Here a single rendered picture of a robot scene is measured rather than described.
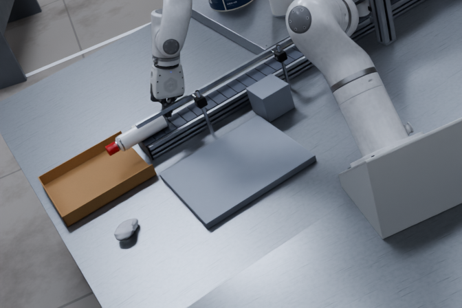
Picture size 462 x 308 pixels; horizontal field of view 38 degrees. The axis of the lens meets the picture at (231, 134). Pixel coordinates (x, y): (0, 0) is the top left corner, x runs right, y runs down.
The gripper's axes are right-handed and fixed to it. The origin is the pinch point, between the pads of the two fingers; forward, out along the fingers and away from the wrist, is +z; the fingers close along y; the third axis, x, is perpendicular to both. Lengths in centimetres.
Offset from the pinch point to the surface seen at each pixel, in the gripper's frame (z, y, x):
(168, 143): 8.6, -2.4, -5.4
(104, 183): 18.4, -22.9, -3.8
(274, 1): -22, 55, 26
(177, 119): 4.0, 3.4, -0.2
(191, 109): 2.0, 8.9, 1.0
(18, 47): 88, 30, 341
